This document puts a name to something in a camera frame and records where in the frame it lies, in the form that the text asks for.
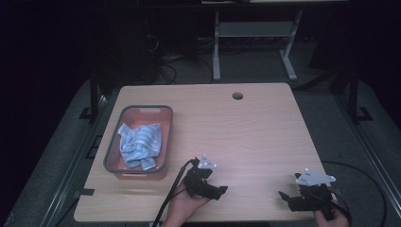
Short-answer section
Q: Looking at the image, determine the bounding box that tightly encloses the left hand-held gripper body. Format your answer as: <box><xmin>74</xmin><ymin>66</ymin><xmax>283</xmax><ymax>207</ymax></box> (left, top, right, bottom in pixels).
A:
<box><xmin>183</xmin><ymin>153</ymin><xmax>218</xmax><ymax>199</ymax></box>

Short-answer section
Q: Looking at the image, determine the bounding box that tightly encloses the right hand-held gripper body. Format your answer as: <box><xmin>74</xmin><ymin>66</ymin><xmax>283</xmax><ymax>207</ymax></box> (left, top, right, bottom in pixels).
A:
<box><xmin>294</xmin><ymin>167</ymin><xmax>337</xmax><ymax>221</ymax></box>

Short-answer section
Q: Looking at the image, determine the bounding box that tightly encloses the blue striped towel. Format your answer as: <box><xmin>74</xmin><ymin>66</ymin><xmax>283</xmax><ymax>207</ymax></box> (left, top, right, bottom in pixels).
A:
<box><xmin>117</xmin><ymin>122</ymin><xmax>163</xmax><ymax>171</ymax></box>

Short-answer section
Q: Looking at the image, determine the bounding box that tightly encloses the pink basket with grey rim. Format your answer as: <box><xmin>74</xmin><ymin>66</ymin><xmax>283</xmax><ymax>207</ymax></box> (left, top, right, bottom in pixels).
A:
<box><xmin>102</xmin><ymin>104</ymin><xmax>174</xmax><ymax>182</ymax></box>

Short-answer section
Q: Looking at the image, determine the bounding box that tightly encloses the person's right hand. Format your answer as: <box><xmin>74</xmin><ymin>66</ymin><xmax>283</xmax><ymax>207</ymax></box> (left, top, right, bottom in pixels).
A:
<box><xmin>312</xmin><ymin>207</ymin><xmax>352</xmax><ymax>227</ymax></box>

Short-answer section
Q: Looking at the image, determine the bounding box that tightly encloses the person's left hand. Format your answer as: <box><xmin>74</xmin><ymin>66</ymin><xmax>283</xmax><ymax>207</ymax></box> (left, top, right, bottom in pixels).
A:
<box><xmin>161</xmin><ymin>188</ymin><xmax>212</xmax><ymax>227</ymax></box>

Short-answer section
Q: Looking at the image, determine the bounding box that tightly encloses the black metal stand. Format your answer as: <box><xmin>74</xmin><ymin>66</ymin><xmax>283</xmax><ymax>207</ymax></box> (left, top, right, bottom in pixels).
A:
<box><xmin>78</xmin><ymin>67</ymin><xmax>107</xmax><ymax>121</ymax></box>
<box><xmin>346</xmin><ymin>67</ymin><xmax>375</xmax><ymax>123</ymax></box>

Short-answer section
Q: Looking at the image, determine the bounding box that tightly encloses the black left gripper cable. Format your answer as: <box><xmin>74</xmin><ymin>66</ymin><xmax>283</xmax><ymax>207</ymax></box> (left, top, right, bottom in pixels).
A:
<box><xmin>151</xmin><ymin>158</ymin><xmax>201</xmax><ymax>227</ymax></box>

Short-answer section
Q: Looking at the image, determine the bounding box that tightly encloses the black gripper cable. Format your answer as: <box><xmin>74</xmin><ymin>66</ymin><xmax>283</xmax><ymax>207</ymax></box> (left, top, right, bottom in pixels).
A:
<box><xmin>151</xmin><ymin>158</ymin><xmax>201</xmax><ymax>227</ymax></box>
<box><xmin>321</xmin><ymin>160</ymin><xmax>388</xmax><ymax>227</ymax></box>

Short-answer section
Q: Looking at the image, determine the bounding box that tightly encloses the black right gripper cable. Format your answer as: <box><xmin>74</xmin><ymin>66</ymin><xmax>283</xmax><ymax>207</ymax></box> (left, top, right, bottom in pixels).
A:
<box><xmin>321</xmin><ymin>160</ymin><xmax>388</xmax><ymax>227</ymax></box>

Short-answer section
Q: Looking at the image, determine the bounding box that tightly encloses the aluminium frame rail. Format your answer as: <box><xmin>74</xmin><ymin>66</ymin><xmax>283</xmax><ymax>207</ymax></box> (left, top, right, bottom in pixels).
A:
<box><xmin>333</xmin><ymin>94</ymin><xmax>401</xmax><ymax>211</ymax></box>
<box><xmin>39</xmin><ymin>94</ymin><xmax>112</xmax><ymax>227</ymax></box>

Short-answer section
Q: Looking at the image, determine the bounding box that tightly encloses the tangle of black floor cables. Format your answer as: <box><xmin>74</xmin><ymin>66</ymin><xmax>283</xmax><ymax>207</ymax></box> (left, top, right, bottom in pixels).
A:
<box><xmin>143</xmin><ymin>31</ymin><xmax>216</xmax><ymax>86</ymax></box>

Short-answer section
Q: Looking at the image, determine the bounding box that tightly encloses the white metal desk frame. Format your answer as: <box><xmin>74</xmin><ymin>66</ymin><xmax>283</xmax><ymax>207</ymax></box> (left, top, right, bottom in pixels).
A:
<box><xmin>212</xmin><ymin>9</ymin><xmax>305</xmax><ymax>82</ymax></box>

